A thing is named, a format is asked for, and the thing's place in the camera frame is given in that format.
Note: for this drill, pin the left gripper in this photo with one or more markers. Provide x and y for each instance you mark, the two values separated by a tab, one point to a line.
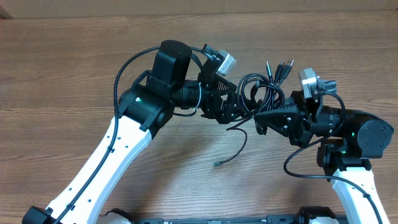
224	116

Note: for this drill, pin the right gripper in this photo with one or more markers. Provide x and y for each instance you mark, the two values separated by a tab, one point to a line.
296	122

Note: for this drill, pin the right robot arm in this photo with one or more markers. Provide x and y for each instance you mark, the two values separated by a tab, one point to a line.
347	140

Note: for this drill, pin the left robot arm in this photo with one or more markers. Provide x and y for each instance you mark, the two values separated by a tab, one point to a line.
181	77

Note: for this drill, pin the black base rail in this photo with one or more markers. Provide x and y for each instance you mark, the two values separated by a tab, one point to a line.
314	214

